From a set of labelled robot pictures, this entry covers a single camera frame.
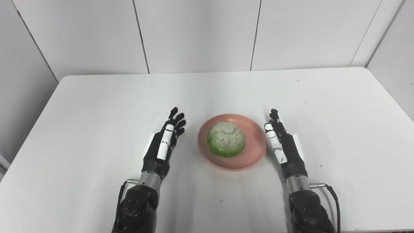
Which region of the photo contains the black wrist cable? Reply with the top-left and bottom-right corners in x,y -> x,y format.
310,183 -> 341,233
117,178 -> 139,209

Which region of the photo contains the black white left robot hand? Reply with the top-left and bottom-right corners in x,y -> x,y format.
142,107 -> 187,179

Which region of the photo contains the green white cabbage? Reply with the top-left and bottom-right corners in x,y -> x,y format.
207,122 -> 246,158

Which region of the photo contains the pink plate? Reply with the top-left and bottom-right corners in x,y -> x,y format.
197,113 -> 267,171

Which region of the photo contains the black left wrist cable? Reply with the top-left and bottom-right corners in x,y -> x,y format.
117,178 -> 139,209

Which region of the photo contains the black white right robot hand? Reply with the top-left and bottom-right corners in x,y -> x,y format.
264,109 -> 308,180

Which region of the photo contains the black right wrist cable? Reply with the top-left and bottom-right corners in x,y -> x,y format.
310,183 -> 341,233

